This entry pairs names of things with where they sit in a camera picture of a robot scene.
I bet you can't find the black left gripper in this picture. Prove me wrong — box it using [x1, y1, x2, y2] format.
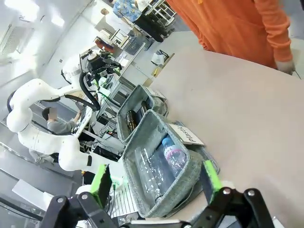
[86, 54, 123, 78]

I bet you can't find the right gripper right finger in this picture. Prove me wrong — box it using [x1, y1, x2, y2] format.
[190, 160, 281, 228]

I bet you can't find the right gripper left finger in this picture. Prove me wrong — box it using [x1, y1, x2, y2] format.
[43, 163, 120, 228]

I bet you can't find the small pink-labelled plastic bottle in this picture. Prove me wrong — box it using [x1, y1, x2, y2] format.
[161, 136, 188, 178]

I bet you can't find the brown glass bottle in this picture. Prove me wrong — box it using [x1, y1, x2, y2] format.
[125, 109, 140, 133]

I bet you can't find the large clear plastic bottle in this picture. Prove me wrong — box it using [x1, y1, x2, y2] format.
[133, 146, 172, 203]

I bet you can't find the person's left forearm orange sleeve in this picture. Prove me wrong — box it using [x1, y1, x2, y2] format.
[260, 9, 294, 65]

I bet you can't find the grey fabric basket for bottles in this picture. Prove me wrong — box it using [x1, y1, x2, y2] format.
[116, 84, 169, 144]

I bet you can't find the grey fabric basket for plastic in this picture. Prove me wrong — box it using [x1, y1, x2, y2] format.
[122, 108, 220, 219]

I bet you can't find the person's left hand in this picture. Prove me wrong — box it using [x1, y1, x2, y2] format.
[276, 58, 297, 75]

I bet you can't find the white Plastic sign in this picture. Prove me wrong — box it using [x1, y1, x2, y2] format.
[168, 123, 205, 146]

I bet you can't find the floral print shirt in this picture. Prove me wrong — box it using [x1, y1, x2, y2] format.
[113, 0, 141, 22]

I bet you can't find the seated person in grey shirt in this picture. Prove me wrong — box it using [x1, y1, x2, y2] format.
[28, 106, 80, 164]

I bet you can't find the person in orange hoodie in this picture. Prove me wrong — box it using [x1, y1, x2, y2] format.
[165, 0, 293, 69]

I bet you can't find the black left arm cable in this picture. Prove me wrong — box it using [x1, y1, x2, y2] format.
[79, 70, 101, 112]

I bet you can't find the white wire rack shelf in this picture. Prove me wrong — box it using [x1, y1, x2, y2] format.
[146, 0, 178, 25]

